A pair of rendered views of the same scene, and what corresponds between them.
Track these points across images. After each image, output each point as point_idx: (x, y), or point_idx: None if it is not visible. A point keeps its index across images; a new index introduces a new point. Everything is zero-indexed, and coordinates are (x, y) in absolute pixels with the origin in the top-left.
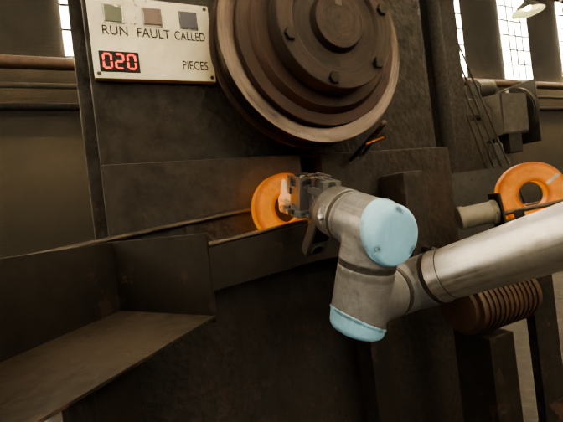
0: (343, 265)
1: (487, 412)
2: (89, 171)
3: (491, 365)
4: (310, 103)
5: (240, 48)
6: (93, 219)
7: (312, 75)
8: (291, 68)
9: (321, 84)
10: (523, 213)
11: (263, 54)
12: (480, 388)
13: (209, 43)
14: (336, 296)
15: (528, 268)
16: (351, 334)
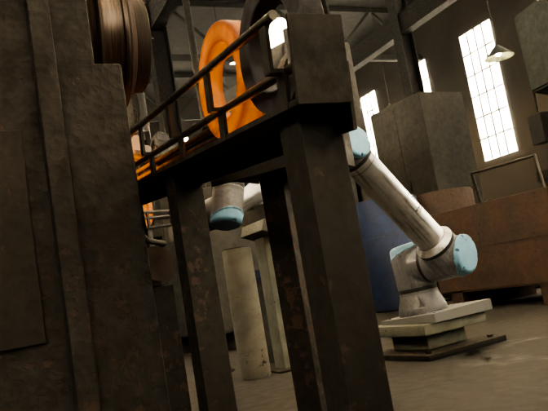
0: (234, 182)
1: (172, 338)
2: (55, 54)
3: (174, 302)
4: (133, 89)
5: (131, 29)
6: (60, 106)
7: (150, 73)
8: (141, 60)
9: (146, 81)
10: (148, 214)
11: (136, 42)
12: (166, 323)
13: (101, 6)
14: (231, 200)
15: (258, 198)
16: (240, 218)
